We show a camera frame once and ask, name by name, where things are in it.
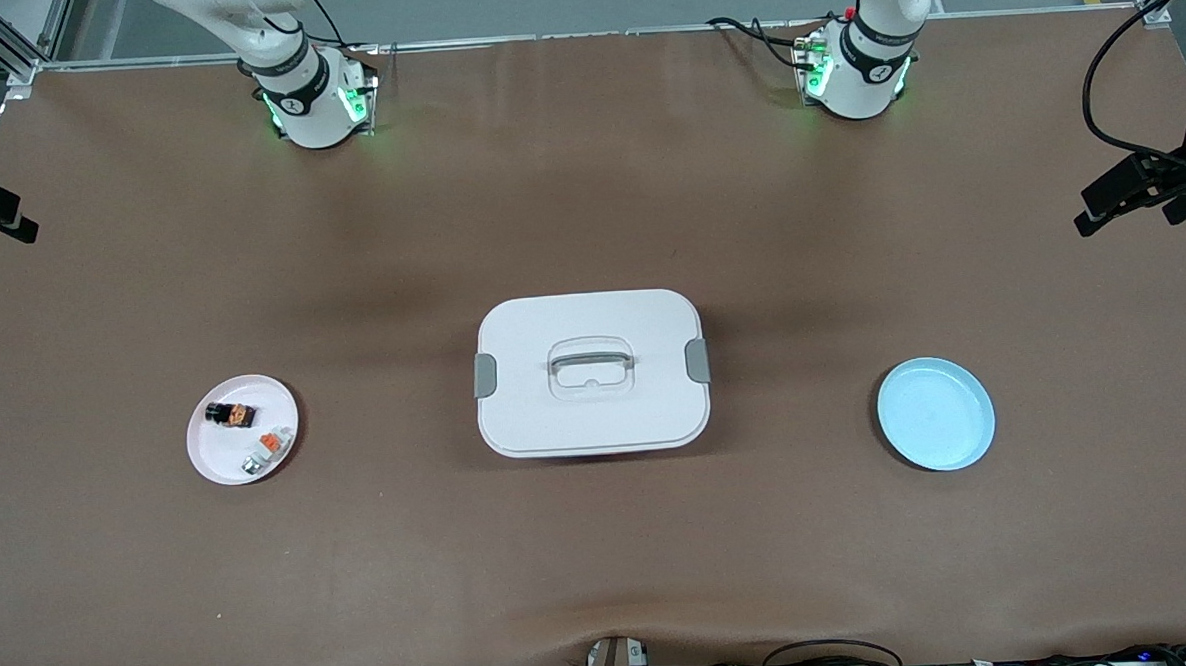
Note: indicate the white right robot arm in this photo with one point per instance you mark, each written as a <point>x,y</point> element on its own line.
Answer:
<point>313,115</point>

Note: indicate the silver orange switch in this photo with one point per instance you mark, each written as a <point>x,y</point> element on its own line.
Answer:
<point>270,443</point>

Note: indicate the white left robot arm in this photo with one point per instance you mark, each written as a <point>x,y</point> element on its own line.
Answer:
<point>863,86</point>

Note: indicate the black orange push-button switch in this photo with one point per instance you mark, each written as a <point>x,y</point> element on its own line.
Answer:
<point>231,415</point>

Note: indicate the brown table mat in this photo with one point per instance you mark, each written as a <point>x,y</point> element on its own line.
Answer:
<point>603,553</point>

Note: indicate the pink round plate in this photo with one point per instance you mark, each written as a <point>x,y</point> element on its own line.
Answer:
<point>223,454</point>

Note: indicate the light blue round plate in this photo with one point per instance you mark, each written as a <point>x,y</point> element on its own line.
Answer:
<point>937,413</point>

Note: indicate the white lidded storage box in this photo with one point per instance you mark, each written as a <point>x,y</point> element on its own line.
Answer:
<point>597,413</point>

